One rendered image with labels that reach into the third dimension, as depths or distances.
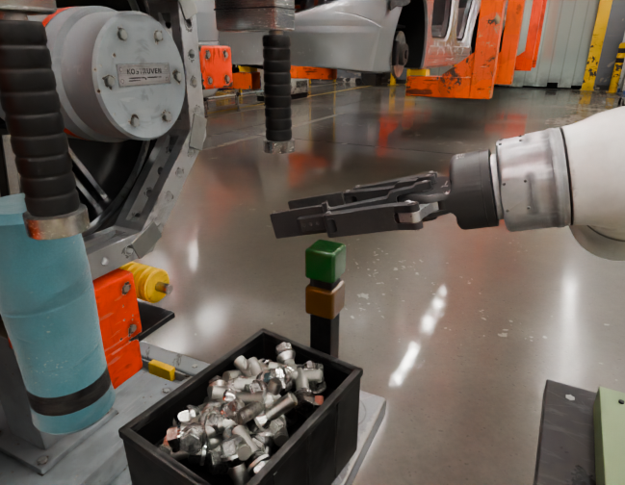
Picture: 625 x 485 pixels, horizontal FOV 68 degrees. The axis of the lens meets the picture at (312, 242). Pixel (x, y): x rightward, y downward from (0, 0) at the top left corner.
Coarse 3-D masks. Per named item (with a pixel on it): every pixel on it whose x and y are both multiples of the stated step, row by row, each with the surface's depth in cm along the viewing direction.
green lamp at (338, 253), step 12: (324, 240) 58; (312, 252) 55; (324, 252) 54; (336, 252) 54; (312, 264) 55; (324, 264) 54; (336, 264) 54; (312, 276) 56; (324, 276) 55; (336, 276) 55
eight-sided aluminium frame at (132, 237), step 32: (160, 0) 71; (192, 0) 72; (192, 32) 74; (192, 64) 75; (192, 96) 76; (192, 128) 77; (160, 160) 78; (192, 160) 79; (160, 192) 74; (128, 224) 73; (160, 224) 75; (96, 256) 65; (128, 256) 70
